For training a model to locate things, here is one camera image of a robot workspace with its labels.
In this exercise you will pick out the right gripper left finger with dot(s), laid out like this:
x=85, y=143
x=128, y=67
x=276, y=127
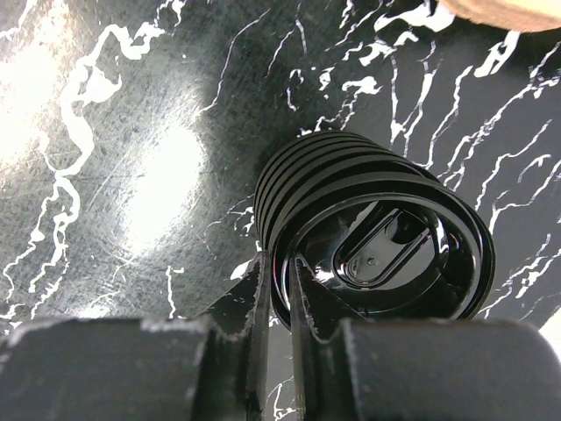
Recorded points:
x=232, y=381

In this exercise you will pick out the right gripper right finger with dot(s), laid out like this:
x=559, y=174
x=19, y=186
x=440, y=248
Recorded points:
x=323, y=379

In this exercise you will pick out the stack of black lids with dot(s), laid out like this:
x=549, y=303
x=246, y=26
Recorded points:
x=377, y=231

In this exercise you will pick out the black marble pattern mat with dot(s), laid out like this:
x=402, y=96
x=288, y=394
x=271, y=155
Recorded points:
x=133, y=134

